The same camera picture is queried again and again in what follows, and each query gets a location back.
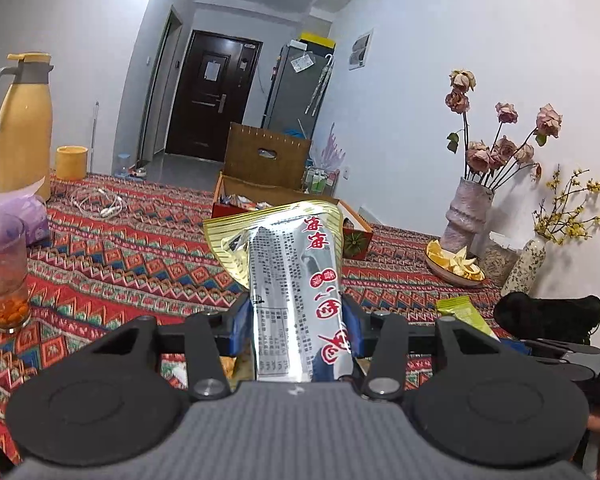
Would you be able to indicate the yellow box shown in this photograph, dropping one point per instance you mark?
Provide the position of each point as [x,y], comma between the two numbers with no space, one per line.
[316,40]

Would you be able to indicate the yellow thermos jug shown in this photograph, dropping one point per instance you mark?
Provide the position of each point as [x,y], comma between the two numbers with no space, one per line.
[25,130]

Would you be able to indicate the green snack packet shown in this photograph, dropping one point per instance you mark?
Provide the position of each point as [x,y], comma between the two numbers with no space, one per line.
[462,310]

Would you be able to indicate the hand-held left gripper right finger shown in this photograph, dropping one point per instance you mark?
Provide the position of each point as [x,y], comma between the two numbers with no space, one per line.
[352,325]

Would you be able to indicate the white plate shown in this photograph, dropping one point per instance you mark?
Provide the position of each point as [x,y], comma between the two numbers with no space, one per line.
[455,282]

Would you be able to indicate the plate of fruit slices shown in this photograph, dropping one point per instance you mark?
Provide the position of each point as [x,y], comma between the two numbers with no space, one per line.
[460,262]

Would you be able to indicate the large brown cardboard box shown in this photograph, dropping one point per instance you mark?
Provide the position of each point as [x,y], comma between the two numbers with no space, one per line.
[250,160]

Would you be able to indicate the purple tissue pack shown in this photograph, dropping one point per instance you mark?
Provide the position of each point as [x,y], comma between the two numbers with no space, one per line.
[27,220]

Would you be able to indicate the framed wall picture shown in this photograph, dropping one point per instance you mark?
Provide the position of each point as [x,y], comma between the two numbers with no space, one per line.
[360,50]

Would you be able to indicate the yellow flower branches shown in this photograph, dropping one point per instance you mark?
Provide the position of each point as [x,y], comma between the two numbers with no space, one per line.
[572,230]

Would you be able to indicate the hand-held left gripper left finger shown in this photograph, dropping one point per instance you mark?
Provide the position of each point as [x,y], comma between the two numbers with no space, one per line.
[242,330]

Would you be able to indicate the yellow cup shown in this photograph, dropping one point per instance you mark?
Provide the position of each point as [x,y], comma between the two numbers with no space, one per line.
[71,164]

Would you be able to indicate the papers on refrigerator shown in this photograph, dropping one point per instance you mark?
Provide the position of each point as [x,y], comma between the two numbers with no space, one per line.
[301,62]

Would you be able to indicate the clear plastic bottle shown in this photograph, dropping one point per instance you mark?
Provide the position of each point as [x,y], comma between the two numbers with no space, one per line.
[124,164]

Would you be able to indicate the dried pink roses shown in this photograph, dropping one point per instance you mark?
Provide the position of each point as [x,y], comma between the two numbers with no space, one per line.
[477,157]

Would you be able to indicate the patterned red tablecloth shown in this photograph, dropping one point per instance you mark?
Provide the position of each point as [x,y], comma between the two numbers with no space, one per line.
[130,270]

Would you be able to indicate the rack of bottles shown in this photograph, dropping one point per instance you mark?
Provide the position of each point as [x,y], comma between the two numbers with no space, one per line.
[320,180]

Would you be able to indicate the glass jar of seeds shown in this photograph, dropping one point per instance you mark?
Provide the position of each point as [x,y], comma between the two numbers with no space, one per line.
[500,265]

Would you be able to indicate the white paper note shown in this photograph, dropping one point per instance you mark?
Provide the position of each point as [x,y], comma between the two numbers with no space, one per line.
[211,70]

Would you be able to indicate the dark entrance door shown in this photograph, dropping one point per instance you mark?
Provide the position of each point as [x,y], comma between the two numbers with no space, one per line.
[200,125]

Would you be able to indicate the red cardboard box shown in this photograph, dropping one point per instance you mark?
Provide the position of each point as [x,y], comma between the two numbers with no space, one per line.
[355,242]

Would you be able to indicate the grey refrigerator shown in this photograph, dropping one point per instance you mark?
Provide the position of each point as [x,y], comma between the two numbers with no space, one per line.
[285,100]

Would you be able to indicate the clear plastic drink cup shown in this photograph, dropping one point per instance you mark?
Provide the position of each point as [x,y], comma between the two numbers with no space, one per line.
[2,285]

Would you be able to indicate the silver and gold snack packet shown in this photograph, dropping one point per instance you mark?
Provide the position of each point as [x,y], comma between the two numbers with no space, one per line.
[285,285]

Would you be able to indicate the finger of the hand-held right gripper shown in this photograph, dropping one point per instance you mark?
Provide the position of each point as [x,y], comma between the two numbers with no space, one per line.
[511,346]

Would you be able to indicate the speckled vase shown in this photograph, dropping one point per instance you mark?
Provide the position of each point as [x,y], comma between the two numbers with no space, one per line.
[527,267]

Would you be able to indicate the white folded umbrella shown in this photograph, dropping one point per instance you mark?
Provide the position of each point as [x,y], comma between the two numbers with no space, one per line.
[320,82]

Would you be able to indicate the grey interior door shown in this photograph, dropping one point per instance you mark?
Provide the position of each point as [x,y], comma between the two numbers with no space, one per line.
[155,100]

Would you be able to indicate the mop stick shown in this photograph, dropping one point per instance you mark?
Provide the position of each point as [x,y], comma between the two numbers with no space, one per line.
[94,135]

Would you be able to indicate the purple flower wall sticker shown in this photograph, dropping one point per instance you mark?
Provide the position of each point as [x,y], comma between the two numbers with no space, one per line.
[332,150]

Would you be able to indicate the dark cloth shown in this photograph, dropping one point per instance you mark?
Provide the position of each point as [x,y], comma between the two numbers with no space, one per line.
[550,315]

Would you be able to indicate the pile of assorted snack packets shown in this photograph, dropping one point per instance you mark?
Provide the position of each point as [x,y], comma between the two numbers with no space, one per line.
[242,202]

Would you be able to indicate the blue plastic item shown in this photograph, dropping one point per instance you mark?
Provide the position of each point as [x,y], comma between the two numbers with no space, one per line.
[295,132]

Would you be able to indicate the pink ceramic vase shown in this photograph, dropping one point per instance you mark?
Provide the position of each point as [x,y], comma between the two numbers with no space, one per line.
[462,220]

